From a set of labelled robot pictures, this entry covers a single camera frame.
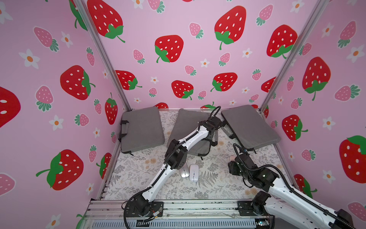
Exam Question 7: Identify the grey laptop bag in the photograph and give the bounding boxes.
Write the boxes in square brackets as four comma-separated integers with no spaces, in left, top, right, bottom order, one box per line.
[118,106,165,154]
[166,109,211,157]
[221,105,281,151]

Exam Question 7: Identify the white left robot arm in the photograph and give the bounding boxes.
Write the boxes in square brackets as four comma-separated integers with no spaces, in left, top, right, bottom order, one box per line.
[124,116,222,218]

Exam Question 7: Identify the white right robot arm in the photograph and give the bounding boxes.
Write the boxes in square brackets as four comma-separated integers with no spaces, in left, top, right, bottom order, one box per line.
[228,143,354,229]

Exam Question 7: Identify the white computer mouse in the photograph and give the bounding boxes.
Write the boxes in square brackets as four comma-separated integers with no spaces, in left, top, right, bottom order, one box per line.
[189,164,199,183]

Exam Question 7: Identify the silver computer mouse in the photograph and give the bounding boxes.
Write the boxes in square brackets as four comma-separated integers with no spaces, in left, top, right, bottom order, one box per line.
[179,163,190,178]

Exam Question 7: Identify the floral patterned table mat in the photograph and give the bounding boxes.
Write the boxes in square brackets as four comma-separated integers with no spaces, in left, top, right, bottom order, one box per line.
[104,110,289,201]

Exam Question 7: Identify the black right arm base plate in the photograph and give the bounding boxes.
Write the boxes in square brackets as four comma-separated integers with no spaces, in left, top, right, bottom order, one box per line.
[236,201,266,216]

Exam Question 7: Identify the aluminium frame post right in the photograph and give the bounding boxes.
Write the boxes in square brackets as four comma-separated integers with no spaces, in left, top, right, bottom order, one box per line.
[259,0,329,115]

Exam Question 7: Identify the aluminium frame post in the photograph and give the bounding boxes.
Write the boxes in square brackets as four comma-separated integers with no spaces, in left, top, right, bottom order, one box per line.
[74,0,132,111]
[259,0,329,115]

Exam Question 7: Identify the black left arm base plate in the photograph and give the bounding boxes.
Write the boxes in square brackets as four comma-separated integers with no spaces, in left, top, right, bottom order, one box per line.
[124,201,164,218]

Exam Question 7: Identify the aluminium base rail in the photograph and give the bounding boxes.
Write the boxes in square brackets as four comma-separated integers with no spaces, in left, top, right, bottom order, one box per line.
[80,199,275,229]

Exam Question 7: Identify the aluminium frame post left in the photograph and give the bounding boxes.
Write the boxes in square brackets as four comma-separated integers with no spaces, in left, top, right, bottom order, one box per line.
[74,0,132,111]

